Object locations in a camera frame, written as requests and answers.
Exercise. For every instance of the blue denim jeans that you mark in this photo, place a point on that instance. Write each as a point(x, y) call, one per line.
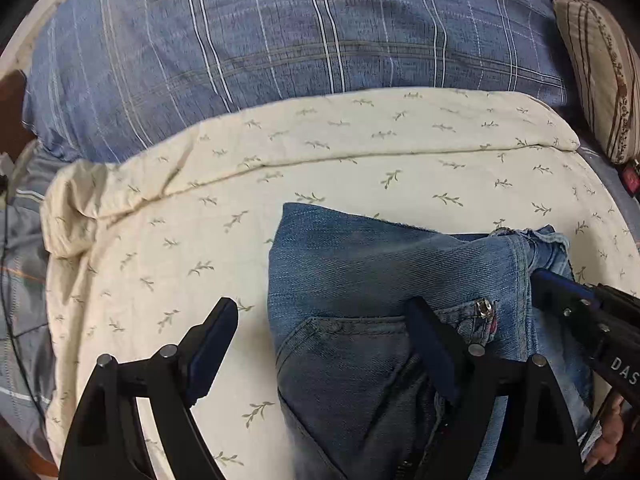
point(355, 396)

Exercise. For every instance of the beige striped pillow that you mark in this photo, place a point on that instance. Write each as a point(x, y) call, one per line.
point(606, 68)

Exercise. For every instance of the grey-blue patterned bedsheet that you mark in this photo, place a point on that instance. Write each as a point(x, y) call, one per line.
point(27, 357)

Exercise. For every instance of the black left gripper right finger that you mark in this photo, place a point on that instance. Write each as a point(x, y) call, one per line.
point(501, 419)

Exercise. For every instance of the blue plaid pillow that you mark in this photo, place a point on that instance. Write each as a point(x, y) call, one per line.
point(109, 78)

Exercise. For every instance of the red small object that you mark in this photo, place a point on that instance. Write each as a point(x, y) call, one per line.
point(630, 176)

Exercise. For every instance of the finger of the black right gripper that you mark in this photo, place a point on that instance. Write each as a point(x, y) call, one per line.
point(560, 296)

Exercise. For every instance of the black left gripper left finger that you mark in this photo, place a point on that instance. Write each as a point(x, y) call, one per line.
point(106, 439)

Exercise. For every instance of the right hand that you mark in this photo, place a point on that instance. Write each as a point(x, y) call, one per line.
point(604, 450)

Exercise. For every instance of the cream leaf-print quilt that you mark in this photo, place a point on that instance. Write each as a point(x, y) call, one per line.
point(142, 251)

